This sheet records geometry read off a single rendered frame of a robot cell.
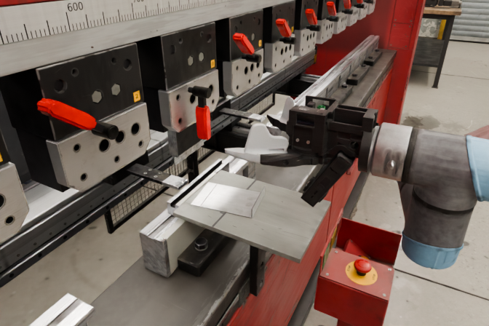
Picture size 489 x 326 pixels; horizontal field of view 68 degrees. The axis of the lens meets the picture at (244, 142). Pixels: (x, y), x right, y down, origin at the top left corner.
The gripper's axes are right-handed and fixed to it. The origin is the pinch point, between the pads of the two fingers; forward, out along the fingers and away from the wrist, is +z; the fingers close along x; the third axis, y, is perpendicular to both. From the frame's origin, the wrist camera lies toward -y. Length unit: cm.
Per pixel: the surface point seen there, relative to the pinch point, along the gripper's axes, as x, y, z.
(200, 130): 0.8, -0.6, 8.8
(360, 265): -19.0, -37.6, -18.8
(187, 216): 4.2, -17.7, 11.1
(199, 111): 0.8, 3.0, 8.8
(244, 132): -62, -32, 34
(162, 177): -3.9, -17.0, 23.8
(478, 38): -762, -110, -78
